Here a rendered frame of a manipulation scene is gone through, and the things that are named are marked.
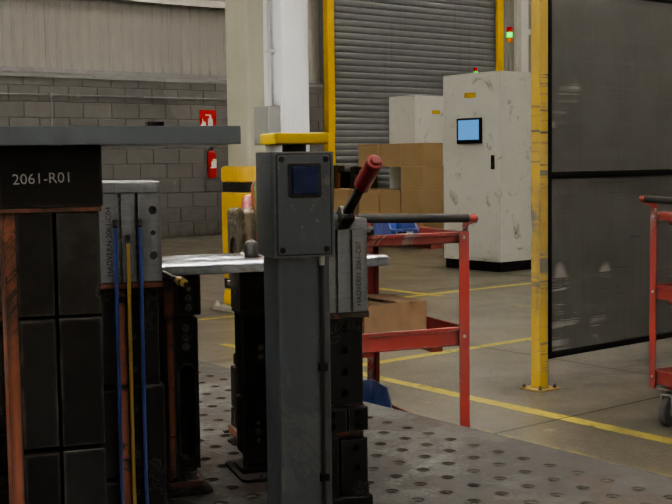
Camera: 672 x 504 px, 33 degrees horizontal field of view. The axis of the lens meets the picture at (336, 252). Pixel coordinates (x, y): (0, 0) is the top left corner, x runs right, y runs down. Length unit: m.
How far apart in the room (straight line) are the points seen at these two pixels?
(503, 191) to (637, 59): 5.42
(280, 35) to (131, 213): 4.13
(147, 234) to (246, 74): 7.29
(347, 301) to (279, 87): 4.05
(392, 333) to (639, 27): 3.15
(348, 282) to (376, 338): 2.17
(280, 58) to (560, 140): 1.45
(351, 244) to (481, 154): 10.25
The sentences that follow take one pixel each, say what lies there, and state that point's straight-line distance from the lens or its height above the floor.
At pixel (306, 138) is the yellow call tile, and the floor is 1.15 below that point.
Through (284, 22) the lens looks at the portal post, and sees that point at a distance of 5.43.
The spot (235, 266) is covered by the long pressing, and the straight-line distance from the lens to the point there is 1.47.
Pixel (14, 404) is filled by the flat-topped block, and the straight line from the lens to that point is 1.17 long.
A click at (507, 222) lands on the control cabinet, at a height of 0.50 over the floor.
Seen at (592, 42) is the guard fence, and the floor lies 1.71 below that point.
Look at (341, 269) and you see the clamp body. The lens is 1.39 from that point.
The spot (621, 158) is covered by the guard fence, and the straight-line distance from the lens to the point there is 6.14.
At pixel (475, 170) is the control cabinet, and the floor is 1.02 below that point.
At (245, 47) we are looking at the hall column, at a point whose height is 1.98.
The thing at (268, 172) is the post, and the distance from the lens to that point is 1.20.
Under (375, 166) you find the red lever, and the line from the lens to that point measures 1.28.
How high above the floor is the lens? 1.13
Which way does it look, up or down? 5 degrees down
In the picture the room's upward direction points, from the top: 1 degrees counter-clockwise
